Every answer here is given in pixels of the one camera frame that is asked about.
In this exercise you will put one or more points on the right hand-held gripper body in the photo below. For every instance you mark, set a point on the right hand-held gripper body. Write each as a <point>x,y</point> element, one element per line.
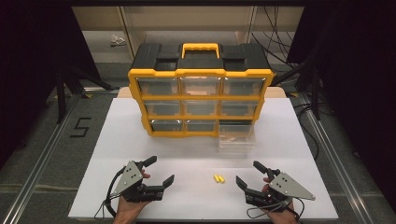
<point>289,186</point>

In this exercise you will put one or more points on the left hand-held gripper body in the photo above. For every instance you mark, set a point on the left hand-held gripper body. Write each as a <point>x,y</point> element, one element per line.
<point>129,179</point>

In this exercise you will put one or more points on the small yellow cylinder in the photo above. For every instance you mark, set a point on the small yellow cylinder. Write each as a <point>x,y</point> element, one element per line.
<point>216,178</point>
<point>221,179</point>

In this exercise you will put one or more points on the clear plastic drawer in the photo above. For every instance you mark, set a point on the clear plastic drawer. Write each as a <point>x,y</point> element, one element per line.
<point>236,140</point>

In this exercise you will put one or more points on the yellow black drawer organizer cabinet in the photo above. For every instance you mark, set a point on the yellow black drawer organizer cabinet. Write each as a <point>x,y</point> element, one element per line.
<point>199,63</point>

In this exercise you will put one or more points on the person's right hand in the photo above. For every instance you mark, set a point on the person's right hand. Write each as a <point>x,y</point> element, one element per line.
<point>283,213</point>

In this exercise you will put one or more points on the person's left hand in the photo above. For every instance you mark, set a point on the person's left hand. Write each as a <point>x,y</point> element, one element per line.
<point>127,209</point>

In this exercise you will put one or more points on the black tripod stand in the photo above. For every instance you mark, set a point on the black tripod stand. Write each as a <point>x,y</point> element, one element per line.
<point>62,93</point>
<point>315,90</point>

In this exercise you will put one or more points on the small white object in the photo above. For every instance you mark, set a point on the small white object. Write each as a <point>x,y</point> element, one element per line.
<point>117,40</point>

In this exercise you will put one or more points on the beige shelf unit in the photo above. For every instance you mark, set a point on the beige shelf unit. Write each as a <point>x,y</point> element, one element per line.
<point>193,21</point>

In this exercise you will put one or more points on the aluminium floor rail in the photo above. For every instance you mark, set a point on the aluminium floor rail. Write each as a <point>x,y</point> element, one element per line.
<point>339,171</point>
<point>37,174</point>

